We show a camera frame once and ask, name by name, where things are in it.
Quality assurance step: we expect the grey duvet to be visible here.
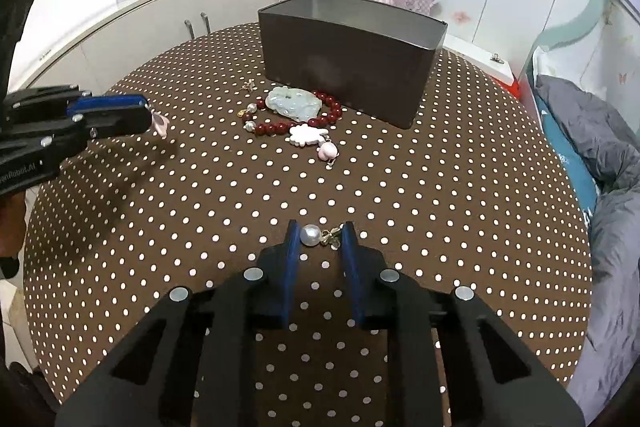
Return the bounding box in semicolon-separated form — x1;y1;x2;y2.
535;74;640;423

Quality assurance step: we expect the pearl earring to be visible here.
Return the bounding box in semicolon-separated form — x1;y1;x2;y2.
299;223;346;250

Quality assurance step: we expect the pink heart pendant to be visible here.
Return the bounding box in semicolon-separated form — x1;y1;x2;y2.
317;142;340;168

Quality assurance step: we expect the teal bed sheet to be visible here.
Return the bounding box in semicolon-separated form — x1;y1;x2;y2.
540;107;601;218

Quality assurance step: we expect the teal bunk bed frame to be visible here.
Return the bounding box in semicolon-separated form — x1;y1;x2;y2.
517;0;640;228

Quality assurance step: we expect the white flower pendant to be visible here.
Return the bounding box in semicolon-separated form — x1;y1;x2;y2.
288;123;331;148

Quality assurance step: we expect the pale green jade pendant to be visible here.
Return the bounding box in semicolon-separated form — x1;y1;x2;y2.
265;86;323;122

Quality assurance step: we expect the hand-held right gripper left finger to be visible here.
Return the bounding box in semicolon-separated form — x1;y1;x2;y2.
54;219;302;427

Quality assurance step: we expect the person's left forearm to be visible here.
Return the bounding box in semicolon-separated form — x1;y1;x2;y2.
0;194;28;280

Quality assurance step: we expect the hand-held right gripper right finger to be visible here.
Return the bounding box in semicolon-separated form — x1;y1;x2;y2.
340;221;586;427

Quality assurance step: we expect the beige low cabinet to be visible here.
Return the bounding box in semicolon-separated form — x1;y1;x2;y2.
10;0;281;92

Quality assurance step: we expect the dark red bead bracelet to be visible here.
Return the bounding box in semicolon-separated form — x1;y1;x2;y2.
242;90;343;138

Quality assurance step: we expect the brown polka dot tablecloth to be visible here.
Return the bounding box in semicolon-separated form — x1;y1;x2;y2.
22;23;593;427

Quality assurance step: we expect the dark metal box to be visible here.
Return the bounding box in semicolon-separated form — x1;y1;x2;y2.
257;0;447;130

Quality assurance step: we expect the white pillow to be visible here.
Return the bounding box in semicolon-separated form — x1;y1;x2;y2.
530;47;591;82

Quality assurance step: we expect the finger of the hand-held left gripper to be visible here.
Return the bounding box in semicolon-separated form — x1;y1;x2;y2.
37;107;153;158
10;84;147;118

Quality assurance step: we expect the pink charm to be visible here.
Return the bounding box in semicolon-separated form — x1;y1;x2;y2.
149;109;170;138

